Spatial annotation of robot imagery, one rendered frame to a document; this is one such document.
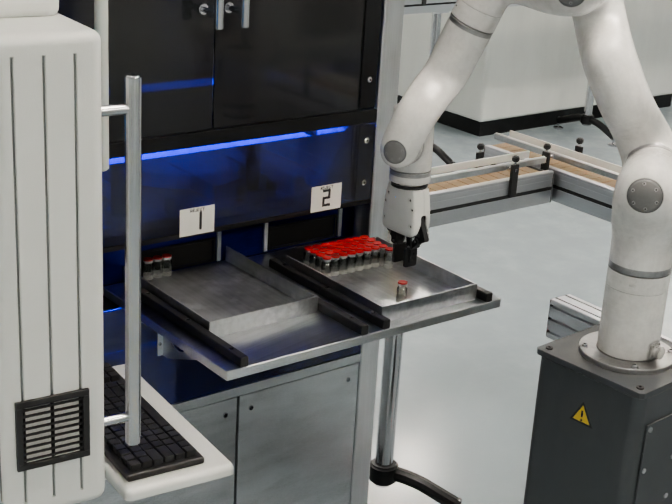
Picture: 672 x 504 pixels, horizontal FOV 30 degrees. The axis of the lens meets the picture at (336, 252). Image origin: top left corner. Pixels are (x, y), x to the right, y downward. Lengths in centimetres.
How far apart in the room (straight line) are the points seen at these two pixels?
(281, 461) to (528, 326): 202
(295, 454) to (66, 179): 140
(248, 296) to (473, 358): 203
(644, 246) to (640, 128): 22
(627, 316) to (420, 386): 190
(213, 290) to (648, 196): 92
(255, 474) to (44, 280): 126
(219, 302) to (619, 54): 93
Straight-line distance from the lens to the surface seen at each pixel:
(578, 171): 355
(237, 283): 269
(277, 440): 301
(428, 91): 242
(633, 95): 238
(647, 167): 234
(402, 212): 254
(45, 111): 179
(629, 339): 250
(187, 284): 268
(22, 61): 176
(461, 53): 243
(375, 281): 274
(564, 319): 363
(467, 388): 432
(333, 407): 307
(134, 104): 185
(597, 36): 240
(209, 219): 266
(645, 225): 238
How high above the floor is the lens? 188
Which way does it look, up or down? 20 degrees down
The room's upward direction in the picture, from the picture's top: 3 degrees clockwise
